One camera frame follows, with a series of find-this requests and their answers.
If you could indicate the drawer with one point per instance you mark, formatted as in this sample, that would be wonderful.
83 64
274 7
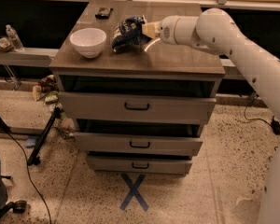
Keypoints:
137 108
131 165
138 144

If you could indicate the black power adapter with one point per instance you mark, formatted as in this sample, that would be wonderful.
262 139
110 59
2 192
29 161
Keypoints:
275 126

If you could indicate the small black device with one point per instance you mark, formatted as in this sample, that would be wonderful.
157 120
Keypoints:
103 13

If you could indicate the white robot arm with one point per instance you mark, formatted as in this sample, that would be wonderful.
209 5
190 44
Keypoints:
214 31

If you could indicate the office chair base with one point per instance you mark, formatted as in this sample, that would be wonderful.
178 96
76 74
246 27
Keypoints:
17 207

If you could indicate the pile of snack bags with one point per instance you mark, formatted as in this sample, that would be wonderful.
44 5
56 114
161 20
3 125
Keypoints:
47 91

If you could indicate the blue tape X mark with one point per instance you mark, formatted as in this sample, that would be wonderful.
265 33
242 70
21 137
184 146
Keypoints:
133 192

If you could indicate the top drawer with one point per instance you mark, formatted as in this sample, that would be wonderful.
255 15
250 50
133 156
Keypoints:
137 108

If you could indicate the crumpled item on shelf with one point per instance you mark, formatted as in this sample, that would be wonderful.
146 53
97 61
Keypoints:
5 44

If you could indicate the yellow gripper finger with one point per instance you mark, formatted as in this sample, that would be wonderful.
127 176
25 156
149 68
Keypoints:
151 29

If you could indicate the bottom drawer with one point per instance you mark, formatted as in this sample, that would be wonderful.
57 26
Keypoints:
131 165

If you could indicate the black tripod leg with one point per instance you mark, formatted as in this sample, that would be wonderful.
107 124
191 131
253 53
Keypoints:
34 159

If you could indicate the white bowl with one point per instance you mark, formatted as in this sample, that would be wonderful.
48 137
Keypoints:
88 42

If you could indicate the grey drawer cabinet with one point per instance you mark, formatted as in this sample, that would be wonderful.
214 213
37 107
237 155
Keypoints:
155 69

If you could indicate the grey side shelf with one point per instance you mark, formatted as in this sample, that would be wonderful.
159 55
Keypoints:
33 57

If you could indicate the middle drawer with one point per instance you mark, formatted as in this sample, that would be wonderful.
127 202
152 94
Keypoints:
138 144

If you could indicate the clear water bottle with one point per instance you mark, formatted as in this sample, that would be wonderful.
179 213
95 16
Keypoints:
14 38

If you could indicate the blue chip bag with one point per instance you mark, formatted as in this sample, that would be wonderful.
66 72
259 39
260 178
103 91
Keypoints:
129 32

